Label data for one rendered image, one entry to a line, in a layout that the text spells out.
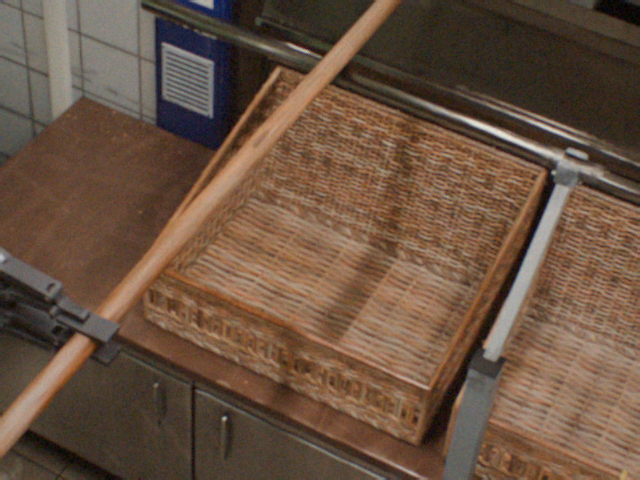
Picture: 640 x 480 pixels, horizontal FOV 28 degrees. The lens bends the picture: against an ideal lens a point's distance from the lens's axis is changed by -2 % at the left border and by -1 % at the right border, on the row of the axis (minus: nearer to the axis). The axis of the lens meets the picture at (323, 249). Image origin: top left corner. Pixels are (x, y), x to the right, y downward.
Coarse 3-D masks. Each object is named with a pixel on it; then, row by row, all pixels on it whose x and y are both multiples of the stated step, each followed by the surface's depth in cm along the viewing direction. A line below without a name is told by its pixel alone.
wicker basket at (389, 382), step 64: (256, 128) 244; (320, 128) 244; (192, 192) 228; (256, 192) 256; (320, 192) 250; (384, 192) 244; (448, 192) 237; (512, 192) 232; (192, 256) 239; (256, 256) 244; (320, 256) 245; (384, 256) 247; (448, 256) 243; (512, 256) 229; (192, 320) 231; (256, 320) 216; (320, 320) 234; (384, 320) 235; (448, 320) 236; (320, 384) 218; (384, 384) 210; (448, 384) 220
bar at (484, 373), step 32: (160, 0) 200; (224, 32) 196; (256, 32) 195; (288, 64) 194; (384, 96) 189; (416, 96) 187; (480, 128) 184; (544, 160) 181; (576, 160) 180; (544, 224) 182; (512, 288) 182; (512, 320) 182; (480, 352) 183; (480, 384) 182; (480, 416) 187; (480, 448) 197
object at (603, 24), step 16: (512, 0) 212; (528, 0) 211; (544, 0) 209; (560, 0) 208; (608, 0) 208; (624, 0) 209; (560, 16) 210; (576, 16) 208; (592, 16) 207; (608, 16) 205; (624, 16) 205; (608, 32) 207; (624, 32) 206
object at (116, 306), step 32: (384, 0) 198; (352, 32) 191; (320, 64) 185; (288, 128) 177; (256, 160) 171; (224, 192) 165; (192, 224) 160; (160, 256) 156; (128, 288) 152; (64, 352) 144; (32, 384) 141; (64, 384) 143; (32, 416) 139; (0, 448) 135
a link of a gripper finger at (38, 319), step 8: (16, 304) 152; (24, 304) 152; (0, 312) 151; (8, 312) 151; (16, 312) 151; (24, 312) 151; (32, 312) 152; (40, 312) 152; (8, 320) 151; (16, 320) 152; (24, 320) 151; (32, 320) 151; (40, 320) 151; (48, 320) 151; (32, 328) 151; (40, 328) 150; (48, 328) 151; (56, 328) 152; (64, 328) 151; (40, 336) 151; (48, 336) 150; (56, 336) 150; (56, 344) 150
